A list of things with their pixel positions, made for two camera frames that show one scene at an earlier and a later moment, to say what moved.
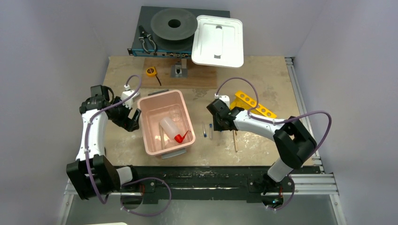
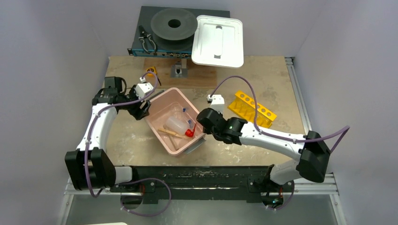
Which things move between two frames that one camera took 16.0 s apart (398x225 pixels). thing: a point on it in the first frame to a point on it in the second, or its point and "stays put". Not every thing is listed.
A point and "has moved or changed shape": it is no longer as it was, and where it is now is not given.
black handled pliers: x=144 y=35 stays put
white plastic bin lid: x=218 y=41 stays put
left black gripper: x=126 y=123 to x=138 y=113
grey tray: x=173 y=153 to x=202 y=140
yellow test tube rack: x=242 y=100 stays put
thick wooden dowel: x=161 y=137 to x=173 y=142
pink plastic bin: x=152 y=108 has moved or changed shape
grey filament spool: x=173 y=29 stays put
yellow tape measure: x=151 y=71 stays put
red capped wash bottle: x=169 y=128 to x=179 y=126
